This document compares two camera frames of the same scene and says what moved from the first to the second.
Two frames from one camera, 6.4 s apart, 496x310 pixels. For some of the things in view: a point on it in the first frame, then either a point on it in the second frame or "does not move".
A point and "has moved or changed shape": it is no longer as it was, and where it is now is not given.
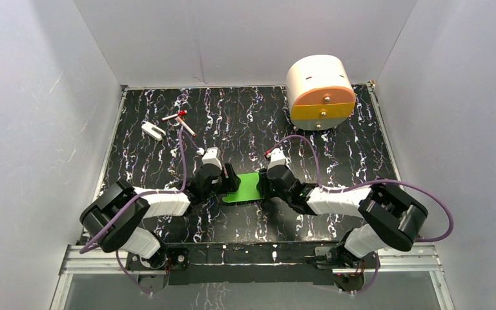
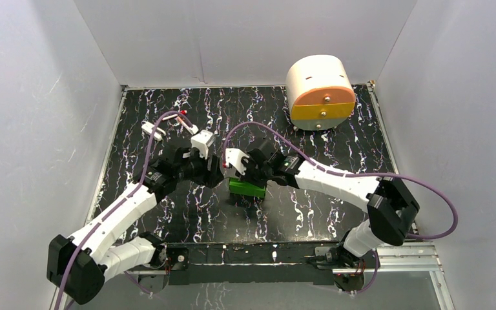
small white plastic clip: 154,131 does not move
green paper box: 248,190 has moved or changed shape
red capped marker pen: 183,112 does not move
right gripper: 263,185 → 248,162
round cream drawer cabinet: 321,93 does not move
